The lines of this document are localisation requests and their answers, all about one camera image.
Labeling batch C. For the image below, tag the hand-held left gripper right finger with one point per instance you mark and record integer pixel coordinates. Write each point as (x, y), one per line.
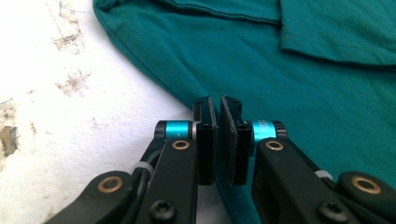
(239, 155)

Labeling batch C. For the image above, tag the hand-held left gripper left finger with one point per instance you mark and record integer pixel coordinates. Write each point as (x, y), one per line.
(207, 149)

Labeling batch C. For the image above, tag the teal long-sleeved shirt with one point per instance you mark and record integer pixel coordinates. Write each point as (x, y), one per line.
(280, 93)

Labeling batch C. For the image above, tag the white foam mat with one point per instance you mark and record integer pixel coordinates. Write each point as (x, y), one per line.
(77, 124)

